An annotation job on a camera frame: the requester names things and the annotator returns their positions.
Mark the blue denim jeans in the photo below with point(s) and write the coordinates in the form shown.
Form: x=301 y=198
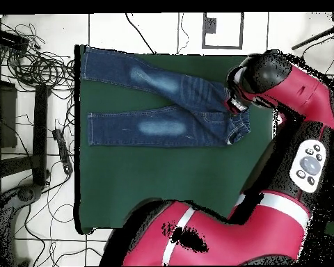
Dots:
x=183 y=116

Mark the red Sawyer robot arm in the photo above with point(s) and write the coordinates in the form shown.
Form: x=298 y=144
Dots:
x=253 y=230

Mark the black flat box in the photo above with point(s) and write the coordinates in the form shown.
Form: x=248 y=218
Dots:
x=8 y=37

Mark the black tripod leg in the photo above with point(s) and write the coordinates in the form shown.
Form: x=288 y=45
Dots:
x=309 y=41

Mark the dark green table cloth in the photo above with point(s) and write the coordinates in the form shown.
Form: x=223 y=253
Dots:
x=156 y=172

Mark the black power strip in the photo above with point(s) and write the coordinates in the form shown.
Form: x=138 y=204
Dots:
x=62 y=150

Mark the black stand bar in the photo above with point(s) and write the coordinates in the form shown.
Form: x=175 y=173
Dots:
x=40 y=133

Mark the grey wheeled stand leg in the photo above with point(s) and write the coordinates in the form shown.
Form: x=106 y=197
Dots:
x=25 y=194

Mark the dark square case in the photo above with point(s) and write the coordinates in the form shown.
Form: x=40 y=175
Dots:
x=5 y=116

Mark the grey square frame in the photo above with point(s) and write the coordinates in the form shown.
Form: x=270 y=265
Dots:
x=222 y=47

